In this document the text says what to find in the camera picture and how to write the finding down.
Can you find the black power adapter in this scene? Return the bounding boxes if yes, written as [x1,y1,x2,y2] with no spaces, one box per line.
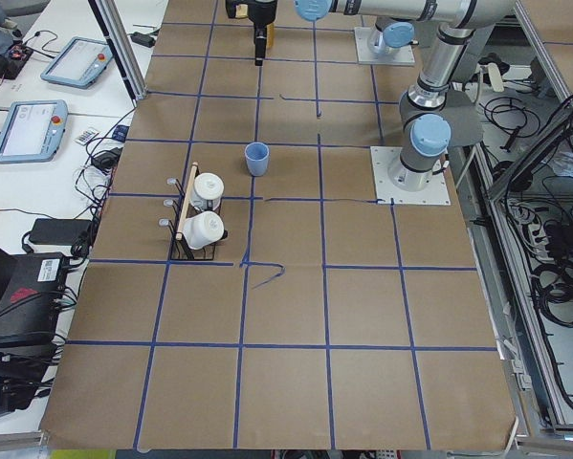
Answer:
[28,218,91,246]

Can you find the aluminium frame post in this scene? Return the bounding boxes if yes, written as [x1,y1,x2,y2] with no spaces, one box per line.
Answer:
[88,0,147,101]

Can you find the light blue plastic cup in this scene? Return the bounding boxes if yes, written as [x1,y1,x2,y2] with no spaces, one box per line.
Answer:
[244,142,270,177]

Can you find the lower teach pendant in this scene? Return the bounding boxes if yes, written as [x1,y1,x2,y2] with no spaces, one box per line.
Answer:
[0,99,69,164]

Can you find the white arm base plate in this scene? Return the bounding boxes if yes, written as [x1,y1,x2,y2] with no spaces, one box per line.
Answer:
[370,146,451,206]

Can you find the black wire cup rack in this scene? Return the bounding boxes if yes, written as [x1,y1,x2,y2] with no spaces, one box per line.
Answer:
[158,162,229,261]

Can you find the upper white ceramic cup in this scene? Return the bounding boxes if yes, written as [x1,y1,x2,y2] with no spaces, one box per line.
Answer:
[190,172,224,211]

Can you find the lower white ceramic cup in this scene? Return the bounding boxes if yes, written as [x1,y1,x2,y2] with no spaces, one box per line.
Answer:
[183,210,228,250]

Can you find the teach pendant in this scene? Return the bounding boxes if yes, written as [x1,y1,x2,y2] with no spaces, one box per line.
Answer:
[40,36,113,89]
[0,99,69,164]

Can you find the brown paper table cover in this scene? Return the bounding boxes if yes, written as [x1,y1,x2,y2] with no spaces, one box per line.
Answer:
[41,1,515,451]

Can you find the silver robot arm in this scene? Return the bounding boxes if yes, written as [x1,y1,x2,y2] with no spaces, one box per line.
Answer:
[294,1,515,192]
[367,16,415,55]

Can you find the small remote control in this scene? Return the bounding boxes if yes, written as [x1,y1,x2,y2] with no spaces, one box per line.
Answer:
[75,127,99,146]

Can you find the upper teach pendant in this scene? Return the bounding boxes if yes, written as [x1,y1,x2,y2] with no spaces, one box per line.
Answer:
[40,36,113,89]

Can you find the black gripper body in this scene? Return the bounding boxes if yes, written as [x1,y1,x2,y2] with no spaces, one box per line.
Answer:
[248,0,276,41]

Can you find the black computer box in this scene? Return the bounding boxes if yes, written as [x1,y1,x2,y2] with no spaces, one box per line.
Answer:
[0,249,69,350]

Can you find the white ceramic cup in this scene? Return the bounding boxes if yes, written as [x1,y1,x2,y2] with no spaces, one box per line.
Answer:
[183,210,228,250]
[190,172,224,211]

